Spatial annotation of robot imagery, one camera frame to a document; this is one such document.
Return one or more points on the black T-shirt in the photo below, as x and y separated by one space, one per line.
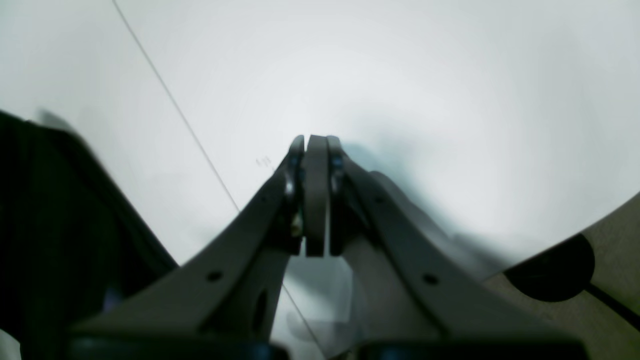
71 244

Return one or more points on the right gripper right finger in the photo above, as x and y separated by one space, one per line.
417 304

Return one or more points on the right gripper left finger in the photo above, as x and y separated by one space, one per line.
221 304

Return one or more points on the black round floor object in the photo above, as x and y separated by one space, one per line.
558 274

